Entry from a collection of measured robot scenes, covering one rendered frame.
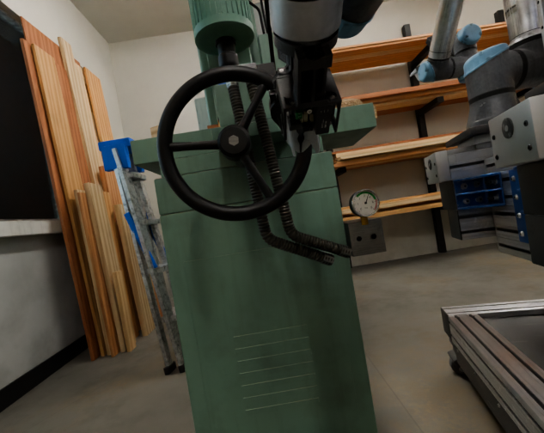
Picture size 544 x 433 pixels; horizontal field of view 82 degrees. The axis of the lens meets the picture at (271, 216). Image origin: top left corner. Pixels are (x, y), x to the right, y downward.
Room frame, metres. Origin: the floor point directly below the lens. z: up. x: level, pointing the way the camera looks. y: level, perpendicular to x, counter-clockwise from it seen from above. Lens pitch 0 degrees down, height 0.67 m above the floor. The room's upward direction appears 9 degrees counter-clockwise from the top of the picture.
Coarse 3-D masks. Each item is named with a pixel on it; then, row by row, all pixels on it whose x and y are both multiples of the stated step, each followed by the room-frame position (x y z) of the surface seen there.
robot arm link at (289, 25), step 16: (272, 0) 0.30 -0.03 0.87; (288, 0) 0.29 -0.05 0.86; (320, 0) 0.28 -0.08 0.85; (336, 0) 0.29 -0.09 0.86; (272, 16) 0.32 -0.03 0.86; (288, 16) 0.30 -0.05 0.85; (304, 16) 0.30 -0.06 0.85; (320, 16) 0.30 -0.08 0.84; (336, 16) 0.31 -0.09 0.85; (288, 32) 0.31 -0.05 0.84; (304, 32) 0.31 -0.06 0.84; (320, 32) 0.31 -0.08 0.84
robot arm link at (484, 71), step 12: (492, 48) 0.89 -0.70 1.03; (504, 48) 0.89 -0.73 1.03; (468, 60) 0.94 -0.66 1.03; (480, 60) 0.91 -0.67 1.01; (492, 60) 0.89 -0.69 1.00; (504, 60) 0.89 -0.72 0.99; (516, 60) 0.89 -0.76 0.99; (468, 72) 0.94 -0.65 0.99; (480, 72) 0.91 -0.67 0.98; (492, 72) 0.89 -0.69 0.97; (504, 72) 0.89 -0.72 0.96; (516, 72) 0.89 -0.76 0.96; (468, 84) 0.95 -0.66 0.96; (480, 84) 0.91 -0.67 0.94; (492, 84) 0.89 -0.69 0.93; (504, 84) 0.89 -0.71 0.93; (516, 84) 0.92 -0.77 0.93; (468, 96) 0.96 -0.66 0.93
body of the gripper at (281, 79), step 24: (288, 48) 0.33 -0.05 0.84; (312, 48) 0.36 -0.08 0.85; (288, 72) 0.40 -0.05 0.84; (312, 72) 0.34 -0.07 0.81; (288, 96) 0.38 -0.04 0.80; (312, 96) 0.36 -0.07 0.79; (336, 96) 0.37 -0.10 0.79; (288, 120) 0.42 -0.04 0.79; (312, 120) 0.41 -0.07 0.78; (336, 120) 0.40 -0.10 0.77
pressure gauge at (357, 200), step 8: (360, 192) 0.70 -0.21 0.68; (368, 192) 0.70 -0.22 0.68; (352, 200) 0.70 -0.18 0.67; (360, 200) 0.70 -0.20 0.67; (368, 200) 0.70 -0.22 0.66; (376, 200) 0.70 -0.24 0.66; (352, 208) 0.70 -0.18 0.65; (360, 208) 0.70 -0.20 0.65; (368, 208) 0.70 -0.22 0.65; (376, 208) 0.70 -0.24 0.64; (360, 216) 0.73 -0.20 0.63
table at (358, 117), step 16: (336, 112) 0.76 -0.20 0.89; (352, 112) 0.76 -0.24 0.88; (368, 112) 0.76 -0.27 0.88; (256, 128) 0.66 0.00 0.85; (272, 128) 0.67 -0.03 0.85; (352, 128) 0.76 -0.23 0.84; (368, 128) 0.77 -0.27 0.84; (144, 144) 0.76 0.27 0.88; (256, 144) 0.75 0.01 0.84; (336, 144) 0.91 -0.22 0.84; (352, 144) 0.96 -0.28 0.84; (144, 160) 0.76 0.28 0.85
